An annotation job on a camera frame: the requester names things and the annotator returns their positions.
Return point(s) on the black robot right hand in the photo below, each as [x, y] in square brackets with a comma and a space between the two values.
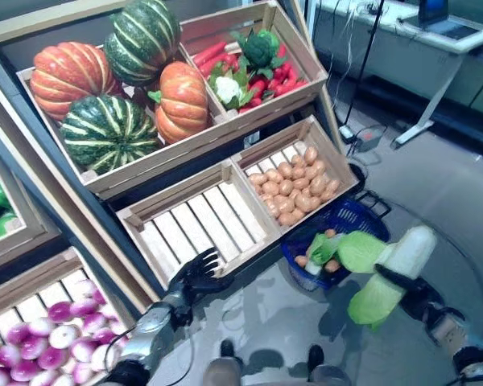
[418, 297]

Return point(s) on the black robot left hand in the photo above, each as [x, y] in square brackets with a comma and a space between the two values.
[199, 273]

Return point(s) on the large napa cabbage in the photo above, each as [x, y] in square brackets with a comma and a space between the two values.
[362, 251]
[406, 253]

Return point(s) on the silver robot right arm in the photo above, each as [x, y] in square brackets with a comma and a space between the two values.
[447, 329]

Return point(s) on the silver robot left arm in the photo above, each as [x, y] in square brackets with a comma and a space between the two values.
[153, 329]

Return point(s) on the blue plastic shopping basket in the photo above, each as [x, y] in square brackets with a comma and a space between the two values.
[346, 217]

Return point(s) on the slatted wooden cabbage crate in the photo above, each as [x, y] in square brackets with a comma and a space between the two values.
[209, 217]

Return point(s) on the purple white onion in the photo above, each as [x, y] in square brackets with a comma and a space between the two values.
[82, 307]
[38, 326]
[62, 337]
[59, 311]
[18, 333]
[84, 287]

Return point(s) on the silver robot right leg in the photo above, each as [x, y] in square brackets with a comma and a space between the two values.
[326, 370]

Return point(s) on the wide wooden pumpkin crate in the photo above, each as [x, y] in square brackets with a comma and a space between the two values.
[165, 154]

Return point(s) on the wooden potato crate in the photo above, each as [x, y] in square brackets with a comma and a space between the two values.
[338, 169]

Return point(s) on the white standing desk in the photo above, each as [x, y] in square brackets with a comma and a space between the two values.
[412, 132]

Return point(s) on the green striped pumpkin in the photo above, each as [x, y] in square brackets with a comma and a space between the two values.
[143, 40]
[108, 132]

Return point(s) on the grey box with red button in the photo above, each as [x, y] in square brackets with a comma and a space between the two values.
[366, 138]

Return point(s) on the small orange pumpkin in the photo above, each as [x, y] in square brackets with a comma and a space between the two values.
[181, 102]

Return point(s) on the wooden produce display shelf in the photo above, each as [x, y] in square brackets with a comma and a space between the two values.
[24, 257]
[44, 20]

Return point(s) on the slatted wooden onion crate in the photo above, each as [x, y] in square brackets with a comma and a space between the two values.
[24, 289]

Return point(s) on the wooden pepper crate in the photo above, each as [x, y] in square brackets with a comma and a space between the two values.
[28, 219]

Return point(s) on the white power adapter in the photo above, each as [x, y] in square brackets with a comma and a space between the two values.
[346, 132]

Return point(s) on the white cauliflower with leaves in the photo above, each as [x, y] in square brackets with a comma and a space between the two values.
[227, 88]

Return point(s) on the red carrot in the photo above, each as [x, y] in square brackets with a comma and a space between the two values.
[291, 87]
[213, 65]
[209, 54]

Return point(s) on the green broccoli head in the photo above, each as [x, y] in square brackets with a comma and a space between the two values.
[259, 50]

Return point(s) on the large orange pumpkin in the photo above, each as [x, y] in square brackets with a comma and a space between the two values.
[70, 78]

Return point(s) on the black tripod stand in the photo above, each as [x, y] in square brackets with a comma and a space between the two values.
[364, 60]

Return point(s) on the wooden carrot crate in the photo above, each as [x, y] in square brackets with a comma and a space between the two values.
[302, 52]

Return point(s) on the open laptop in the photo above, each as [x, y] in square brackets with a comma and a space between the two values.
[438, 16]

